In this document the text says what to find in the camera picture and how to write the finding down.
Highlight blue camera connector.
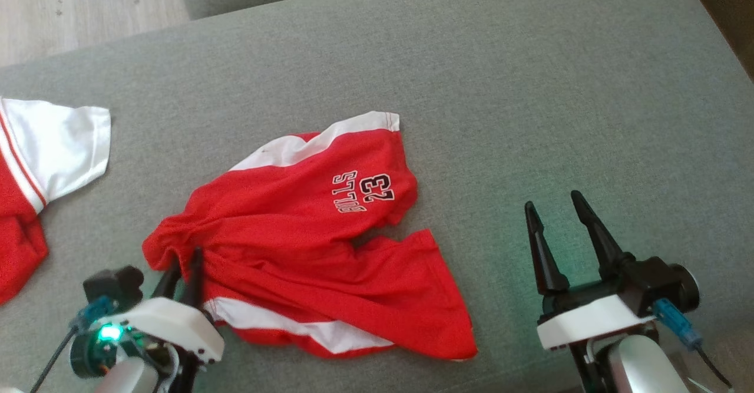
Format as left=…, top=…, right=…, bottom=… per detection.
left=72, top=296, right=117, bottom=330
left=653, top=298, right=705, bottom=351

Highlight blue right camera connector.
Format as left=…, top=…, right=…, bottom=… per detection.
left=653, top=298, right=705, bottom=351

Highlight black camera cable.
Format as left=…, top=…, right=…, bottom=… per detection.
left=29, top=324, right=78, bottom=393
left=697, top=346, right=735, bottom=391

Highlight red jersey with white sleeves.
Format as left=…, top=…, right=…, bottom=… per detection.
left=0, top=97, right=112, bottom=306

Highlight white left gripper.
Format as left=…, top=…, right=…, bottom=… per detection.
left=115, top=247, right=225, bottom=393

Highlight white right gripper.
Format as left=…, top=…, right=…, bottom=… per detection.
left=524, top=190, right=657, bottom=352

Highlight red shorts with white stripes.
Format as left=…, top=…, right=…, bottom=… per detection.
left=141, top=111, right=479, bottom=362

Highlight black left camera cable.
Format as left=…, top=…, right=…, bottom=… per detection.
left=29, top=324, right=78, bottom=393

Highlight grey sofa seat cushion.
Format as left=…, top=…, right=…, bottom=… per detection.
left=0, top=0, right=754, bottom=393

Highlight blue left camera connector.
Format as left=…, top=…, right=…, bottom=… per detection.
left=72, top=296, right=117, bottom=330

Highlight black right camera cable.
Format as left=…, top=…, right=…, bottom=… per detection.
left=697, top=346, right=735, bottom=391

